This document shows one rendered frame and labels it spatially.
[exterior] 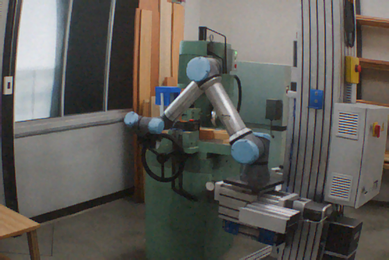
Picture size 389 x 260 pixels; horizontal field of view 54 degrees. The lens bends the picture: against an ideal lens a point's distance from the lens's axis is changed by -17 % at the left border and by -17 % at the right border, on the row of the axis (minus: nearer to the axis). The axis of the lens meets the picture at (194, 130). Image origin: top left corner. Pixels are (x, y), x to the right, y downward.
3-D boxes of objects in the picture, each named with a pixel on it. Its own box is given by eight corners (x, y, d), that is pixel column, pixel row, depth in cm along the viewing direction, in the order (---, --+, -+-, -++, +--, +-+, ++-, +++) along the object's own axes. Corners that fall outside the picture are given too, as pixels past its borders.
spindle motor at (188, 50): (171, 88, 281) (174, 40, 277) (184, 87, 297) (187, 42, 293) (198, 90, 274) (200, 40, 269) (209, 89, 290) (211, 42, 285)
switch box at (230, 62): (224, 71, 303) (224, 48, 301) (228, 71, 312) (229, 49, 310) (232, 71, 301) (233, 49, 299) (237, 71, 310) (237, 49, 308)
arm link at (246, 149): (269, 153, 204) (212, 53, 211) (260, 158, 190) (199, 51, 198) (249, 165, 209) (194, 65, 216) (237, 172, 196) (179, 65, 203)
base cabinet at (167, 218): (144, 258, 296) (144, 164, 286) (180, 236, 348) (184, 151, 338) (201, 273, 278) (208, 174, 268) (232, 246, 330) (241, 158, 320)
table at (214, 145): (134, 145, 277) (134, 135, 276) (158, 139, 305) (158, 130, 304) (226, 158, 252) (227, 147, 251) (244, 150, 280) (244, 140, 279)
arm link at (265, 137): (271, 158, 216) (274, 131, 214) (263, 163, 204) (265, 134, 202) (249, 156, 221) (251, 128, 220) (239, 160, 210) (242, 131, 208)
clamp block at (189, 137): (167, 145, 267) (167, 130, 266) (177, 142, 279) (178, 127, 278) (189, 148, 261) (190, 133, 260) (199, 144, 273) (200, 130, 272)
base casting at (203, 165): (144, 163, 287) (144, 149, 285) (184, 151, 338) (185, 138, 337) (209, 174, 268) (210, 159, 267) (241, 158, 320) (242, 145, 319)
